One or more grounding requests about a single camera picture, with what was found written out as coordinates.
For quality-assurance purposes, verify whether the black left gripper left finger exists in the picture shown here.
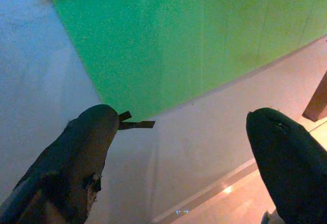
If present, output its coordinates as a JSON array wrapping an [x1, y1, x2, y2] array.
[[0, 104, 120, 224]]

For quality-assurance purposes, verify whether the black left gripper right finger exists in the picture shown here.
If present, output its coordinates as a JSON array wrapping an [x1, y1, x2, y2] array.
[[245, 107, 327, 224]]

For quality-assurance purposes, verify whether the green wall board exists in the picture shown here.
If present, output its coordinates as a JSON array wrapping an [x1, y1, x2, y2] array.
[[45, 0, 327, 123]]

